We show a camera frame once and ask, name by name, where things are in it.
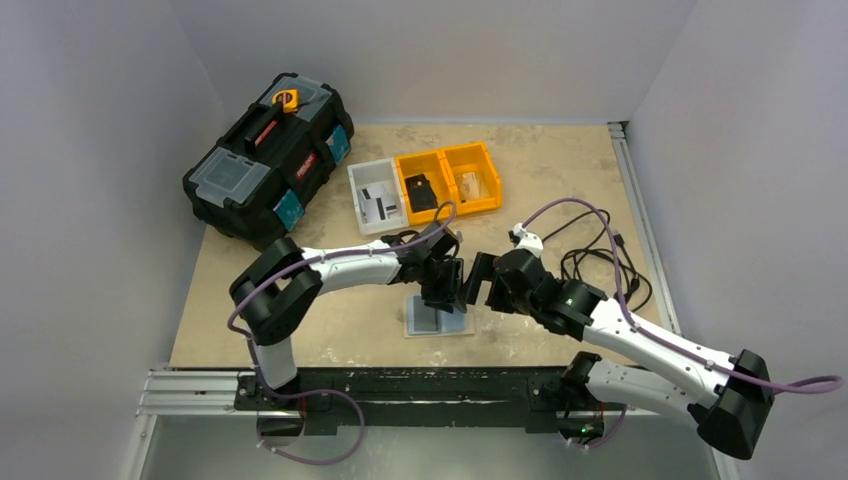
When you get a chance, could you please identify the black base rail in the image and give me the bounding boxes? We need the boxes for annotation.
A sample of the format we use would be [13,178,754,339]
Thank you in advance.
[234,366,624,439]

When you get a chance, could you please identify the black and white cards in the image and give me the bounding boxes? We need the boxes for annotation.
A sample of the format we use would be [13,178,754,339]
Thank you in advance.
[358,183,399,223]

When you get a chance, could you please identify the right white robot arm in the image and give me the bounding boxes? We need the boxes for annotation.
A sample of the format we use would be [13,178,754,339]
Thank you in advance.
[465,230,775,460]

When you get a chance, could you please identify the black plastic toolbox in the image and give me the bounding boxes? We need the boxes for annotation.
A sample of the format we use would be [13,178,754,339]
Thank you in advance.
[182,72,354,250]

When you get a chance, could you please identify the middle yellow plastic bin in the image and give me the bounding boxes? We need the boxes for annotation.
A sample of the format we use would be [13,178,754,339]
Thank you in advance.
[395,150,460,225]

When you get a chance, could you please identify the gold credit card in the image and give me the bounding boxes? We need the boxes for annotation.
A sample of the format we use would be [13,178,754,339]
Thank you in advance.
[458,172,482,202]

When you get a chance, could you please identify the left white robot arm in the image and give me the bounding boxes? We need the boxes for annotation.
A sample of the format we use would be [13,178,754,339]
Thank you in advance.
[229,221,467,395]

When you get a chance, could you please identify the yellow tape measure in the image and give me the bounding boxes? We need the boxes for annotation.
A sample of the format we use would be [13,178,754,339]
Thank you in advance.
[271,89,300,113]

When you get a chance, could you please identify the black usb cable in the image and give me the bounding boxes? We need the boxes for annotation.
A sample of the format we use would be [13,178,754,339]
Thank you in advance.
[537,209,655,314]

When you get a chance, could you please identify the white plastic bin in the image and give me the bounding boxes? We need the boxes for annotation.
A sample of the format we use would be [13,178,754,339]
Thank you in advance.
[347,158,410,236]

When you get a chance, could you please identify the yellow plastic bin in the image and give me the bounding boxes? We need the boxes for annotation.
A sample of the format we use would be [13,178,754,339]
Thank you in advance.
[395,150,460,225]
[441,142,503,216]

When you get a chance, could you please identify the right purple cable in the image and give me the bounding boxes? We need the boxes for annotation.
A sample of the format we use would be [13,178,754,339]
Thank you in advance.
[519,197,846,452]

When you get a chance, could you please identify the right yellow plastic bin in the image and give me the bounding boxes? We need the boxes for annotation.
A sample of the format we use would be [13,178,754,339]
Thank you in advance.
[441,142,503,216]

